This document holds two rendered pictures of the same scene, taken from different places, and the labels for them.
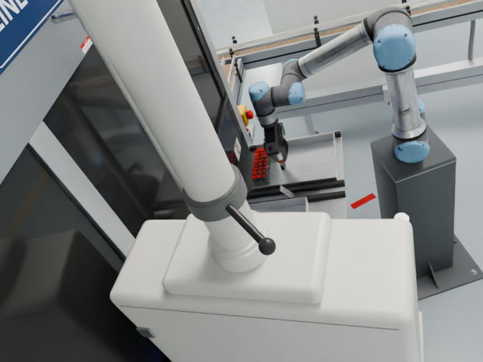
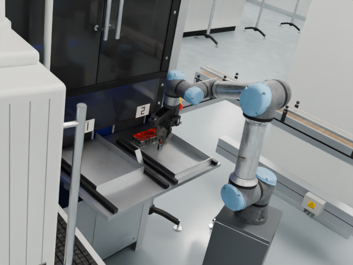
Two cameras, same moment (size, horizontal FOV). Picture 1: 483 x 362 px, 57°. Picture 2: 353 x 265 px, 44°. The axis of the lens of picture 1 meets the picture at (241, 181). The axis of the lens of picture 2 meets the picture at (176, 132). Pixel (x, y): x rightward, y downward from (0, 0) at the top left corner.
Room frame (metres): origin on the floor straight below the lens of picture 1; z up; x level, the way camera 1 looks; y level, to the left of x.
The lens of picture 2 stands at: (-0.40, -0.71, 1.97)
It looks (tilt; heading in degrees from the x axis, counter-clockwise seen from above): 28 degrees down; 15
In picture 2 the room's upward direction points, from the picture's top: 12 degrees clockwise
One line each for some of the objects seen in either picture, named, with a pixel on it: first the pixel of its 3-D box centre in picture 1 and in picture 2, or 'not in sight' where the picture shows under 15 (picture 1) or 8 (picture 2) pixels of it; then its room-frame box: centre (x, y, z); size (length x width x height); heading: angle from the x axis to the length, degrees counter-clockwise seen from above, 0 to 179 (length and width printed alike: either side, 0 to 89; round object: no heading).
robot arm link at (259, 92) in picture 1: (261, 98); (175, 83); (1.36, -0.19, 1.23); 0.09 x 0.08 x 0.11; 62
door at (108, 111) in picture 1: (149, 152); (50, 19); (0.93, 0.18, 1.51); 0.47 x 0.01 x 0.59; 157
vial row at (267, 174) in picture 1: (267, 165); (152, 139); (1.38, -0.13, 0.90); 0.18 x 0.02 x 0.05; 157
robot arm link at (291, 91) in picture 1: (289, 92); (192, 92); (1.33, -0.28, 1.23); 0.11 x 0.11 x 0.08; 62
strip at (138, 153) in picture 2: (300, 190); (146, 162); (1.17, -0.19, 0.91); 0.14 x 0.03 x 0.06; 68
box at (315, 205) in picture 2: (394, 92); (313, 203); (1.97, -1.01, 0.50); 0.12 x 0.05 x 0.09; 67
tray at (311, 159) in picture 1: (293, 162); (167, 151); (1.34, -0.23, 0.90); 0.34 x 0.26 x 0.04; 67
